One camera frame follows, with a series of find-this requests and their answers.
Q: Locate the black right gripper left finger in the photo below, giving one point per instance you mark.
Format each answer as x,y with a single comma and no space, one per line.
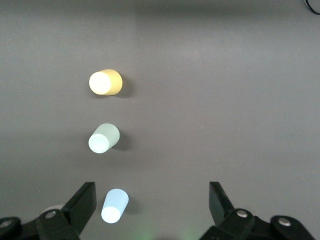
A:
75,215

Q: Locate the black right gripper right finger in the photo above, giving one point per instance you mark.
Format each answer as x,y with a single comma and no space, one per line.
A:
225,220

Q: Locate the pale green plastic cup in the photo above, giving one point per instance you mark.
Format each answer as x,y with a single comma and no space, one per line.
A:
102,140

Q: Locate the yellow plastic cup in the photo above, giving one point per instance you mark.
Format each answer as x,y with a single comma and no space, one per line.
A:
105,82

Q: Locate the light blue plastic cup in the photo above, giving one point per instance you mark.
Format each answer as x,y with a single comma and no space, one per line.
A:
113,207

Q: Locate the dark grey table mat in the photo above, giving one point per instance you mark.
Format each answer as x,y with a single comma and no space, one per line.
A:
212,75

